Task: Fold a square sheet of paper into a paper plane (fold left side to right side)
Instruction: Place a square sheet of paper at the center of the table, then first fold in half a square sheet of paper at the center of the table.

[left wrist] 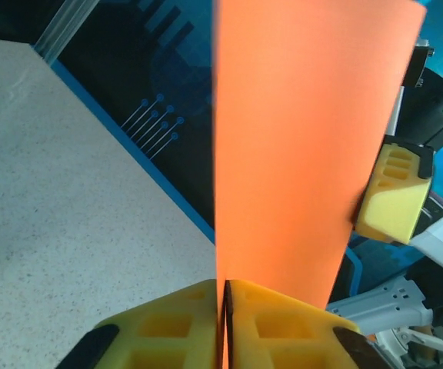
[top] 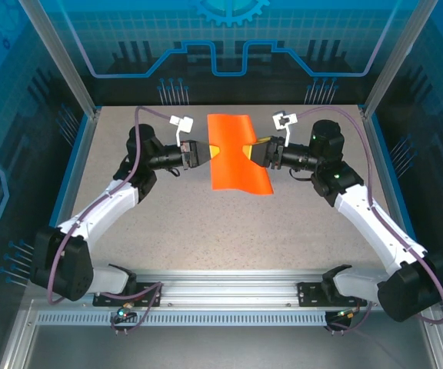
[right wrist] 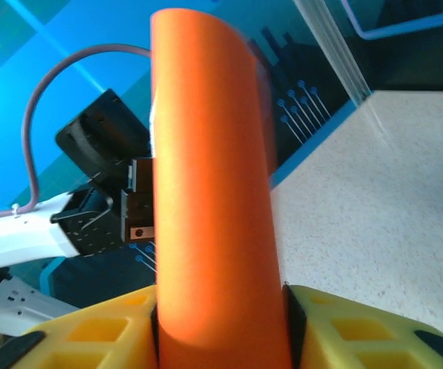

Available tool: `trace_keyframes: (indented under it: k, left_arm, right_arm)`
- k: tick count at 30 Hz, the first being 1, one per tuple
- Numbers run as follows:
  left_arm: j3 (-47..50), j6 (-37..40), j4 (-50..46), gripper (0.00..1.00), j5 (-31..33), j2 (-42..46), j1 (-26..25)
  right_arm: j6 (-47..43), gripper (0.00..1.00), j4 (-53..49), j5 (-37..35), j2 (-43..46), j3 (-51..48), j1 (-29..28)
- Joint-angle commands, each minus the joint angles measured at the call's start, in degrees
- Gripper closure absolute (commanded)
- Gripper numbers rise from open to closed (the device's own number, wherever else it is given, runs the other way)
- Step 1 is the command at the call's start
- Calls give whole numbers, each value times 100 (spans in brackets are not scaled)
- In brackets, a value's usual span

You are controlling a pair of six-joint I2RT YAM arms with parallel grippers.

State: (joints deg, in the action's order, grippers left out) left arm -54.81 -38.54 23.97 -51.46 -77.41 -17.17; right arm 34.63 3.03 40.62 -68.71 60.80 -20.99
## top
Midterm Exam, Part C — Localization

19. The grey metal sheet panel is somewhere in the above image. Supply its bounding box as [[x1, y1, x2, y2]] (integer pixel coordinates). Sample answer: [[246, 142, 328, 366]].
[[25, 325, 434, 369]]

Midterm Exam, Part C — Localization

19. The connector with green light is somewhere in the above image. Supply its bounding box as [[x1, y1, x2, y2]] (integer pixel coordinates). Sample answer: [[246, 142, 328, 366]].
[[114, 302, 137, 321]]

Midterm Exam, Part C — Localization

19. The connector with orange light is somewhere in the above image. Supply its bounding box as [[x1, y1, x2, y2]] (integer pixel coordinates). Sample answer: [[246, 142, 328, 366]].
[[335, 307, 361, 321]]

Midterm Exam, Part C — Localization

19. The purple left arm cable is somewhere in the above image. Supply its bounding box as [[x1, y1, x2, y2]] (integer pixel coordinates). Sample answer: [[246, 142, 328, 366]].
[[46, 106, 176, 335]]

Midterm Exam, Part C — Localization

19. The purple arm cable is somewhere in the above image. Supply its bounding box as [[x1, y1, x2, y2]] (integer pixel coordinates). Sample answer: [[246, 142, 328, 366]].
[[294, 105, 443, 336], [46, 106, 176, 335]]

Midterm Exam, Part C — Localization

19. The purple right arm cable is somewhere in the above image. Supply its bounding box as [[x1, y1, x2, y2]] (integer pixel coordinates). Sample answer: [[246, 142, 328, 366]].
[[294, 105, 443, 336]]

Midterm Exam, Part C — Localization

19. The aluminium table side rail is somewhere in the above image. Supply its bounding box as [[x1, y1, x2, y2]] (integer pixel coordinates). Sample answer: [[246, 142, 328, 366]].
[[361, 107, 418, 280], [38, 109, 102, 280]]

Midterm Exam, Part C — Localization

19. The aluminium mounting rail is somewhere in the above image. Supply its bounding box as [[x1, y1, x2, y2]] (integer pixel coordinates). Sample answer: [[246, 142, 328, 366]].
[[25, 268, 438, 311]]

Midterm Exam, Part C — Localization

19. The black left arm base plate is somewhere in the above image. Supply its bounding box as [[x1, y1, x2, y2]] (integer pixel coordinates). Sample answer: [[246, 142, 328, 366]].
[[92, 281, 164, 308]]

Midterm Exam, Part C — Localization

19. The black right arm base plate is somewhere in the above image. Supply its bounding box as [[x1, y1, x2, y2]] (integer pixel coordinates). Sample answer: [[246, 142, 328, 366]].
[[297, 281, 368, 308]]

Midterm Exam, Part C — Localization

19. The aluminium frame post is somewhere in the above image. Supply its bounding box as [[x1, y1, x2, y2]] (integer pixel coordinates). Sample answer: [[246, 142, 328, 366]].
[[361, 0, 441, 118], [17, 0, 102, 118]]

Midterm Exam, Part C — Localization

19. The grey slotted cable duct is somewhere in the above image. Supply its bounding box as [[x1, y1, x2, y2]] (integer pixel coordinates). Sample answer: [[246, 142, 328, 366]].
[[36, 311, 328, 327]]

